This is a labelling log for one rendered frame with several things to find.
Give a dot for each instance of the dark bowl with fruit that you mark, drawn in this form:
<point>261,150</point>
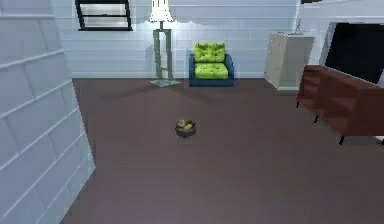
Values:
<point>185,128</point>

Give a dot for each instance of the blue armchair green cushions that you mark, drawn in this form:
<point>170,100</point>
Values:
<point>211,66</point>

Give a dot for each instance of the grey floor lamp white shade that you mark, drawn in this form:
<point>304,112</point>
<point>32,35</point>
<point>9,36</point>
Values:
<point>162,50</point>

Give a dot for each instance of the cream square cabinet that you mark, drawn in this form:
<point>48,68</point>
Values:
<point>288,60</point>

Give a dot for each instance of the black framed window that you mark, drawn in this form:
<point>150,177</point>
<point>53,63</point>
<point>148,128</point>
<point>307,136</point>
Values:
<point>104,15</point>

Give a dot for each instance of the small grey figurine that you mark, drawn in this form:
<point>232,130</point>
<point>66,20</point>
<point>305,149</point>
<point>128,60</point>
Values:
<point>297,26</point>

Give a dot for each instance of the brown wooden sideboard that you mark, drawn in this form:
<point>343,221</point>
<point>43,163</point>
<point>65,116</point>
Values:
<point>343,100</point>

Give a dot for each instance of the black television screen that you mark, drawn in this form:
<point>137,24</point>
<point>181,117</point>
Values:
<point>358,50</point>

